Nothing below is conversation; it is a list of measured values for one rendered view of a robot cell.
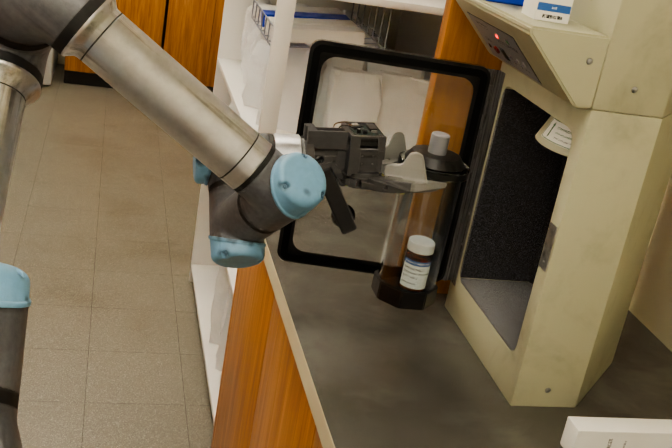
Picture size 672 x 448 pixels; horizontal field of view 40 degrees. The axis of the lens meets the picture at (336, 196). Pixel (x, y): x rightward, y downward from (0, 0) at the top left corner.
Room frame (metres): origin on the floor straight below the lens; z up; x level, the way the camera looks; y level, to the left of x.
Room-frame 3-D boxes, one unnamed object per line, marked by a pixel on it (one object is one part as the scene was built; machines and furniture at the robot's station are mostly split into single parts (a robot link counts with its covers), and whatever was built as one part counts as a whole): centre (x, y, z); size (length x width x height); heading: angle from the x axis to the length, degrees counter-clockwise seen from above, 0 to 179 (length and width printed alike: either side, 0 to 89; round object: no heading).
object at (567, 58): (1.37, -0.22, 1.46); 0.32 x 0.11 x 0.10; 16
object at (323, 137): (1.29, 0.00, 1.26); 0.12 x 0.08 x 0.09; 106
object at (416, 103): (1.51, -0.07, 1.19); 0.30 x 0.01 x 0.40; 95
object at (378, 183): (1.27, -0.06, 1.24); 0.09 x 0.05 x 0.02; 81
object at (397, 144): (1.36, -0.08, 1.27); 0.09 x 0.03 x 0.06; 130
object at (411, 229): (1.32, -0.13, 1.16); 0.11 x 0.11 x 0.21
